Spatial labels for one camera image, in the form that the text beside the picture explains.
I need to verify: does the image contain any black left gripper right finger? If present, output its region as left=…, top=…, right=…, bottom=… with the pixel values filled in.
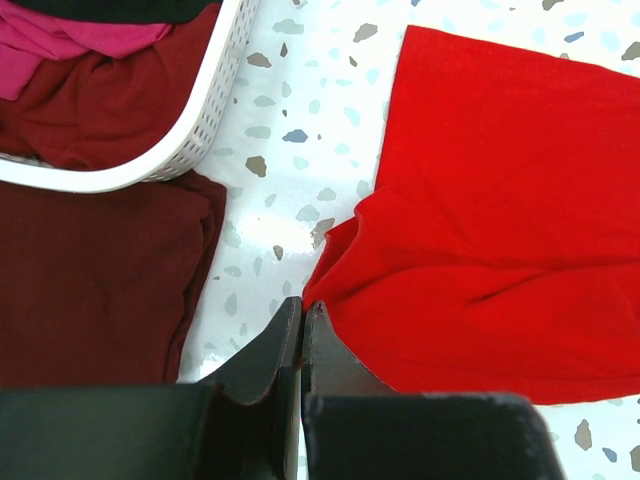
left=302, top=302, right=400, bottom=479

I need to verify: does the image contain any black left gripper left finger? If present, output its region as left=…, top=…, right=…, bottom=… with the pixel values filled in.
left=198, top=297, right=303, bottom=479

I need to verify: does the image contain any bright red t-shirt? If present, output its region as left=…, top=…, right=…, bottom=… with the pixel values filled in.
left=303, top=26, right=639, bottom=404

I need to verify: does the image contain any folded dark maroon t-shirt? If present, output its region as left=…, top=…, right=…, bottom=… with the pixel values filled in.
left=1, top=172, right=227, bottom=388

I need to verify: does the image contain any dark red t-shirt in basket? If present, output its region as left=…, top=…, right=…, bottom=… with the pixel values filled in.
left=1, top=5, right=220, bottom=170

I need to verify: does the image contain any white perforated laundry basket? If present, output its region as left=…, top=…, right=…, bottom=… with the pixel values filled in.
left=1, top=0, right=260, bottom=194

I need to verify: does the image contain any black t-shirt in basket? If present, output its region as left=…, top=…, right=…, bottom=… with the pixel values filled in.
left=10, top=0, right=222, bottom=24

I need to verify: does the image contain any pink t-shirt in basket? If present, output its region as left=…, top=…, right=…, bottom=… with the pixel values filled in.
left=1, top=1, right=172, bottom=101

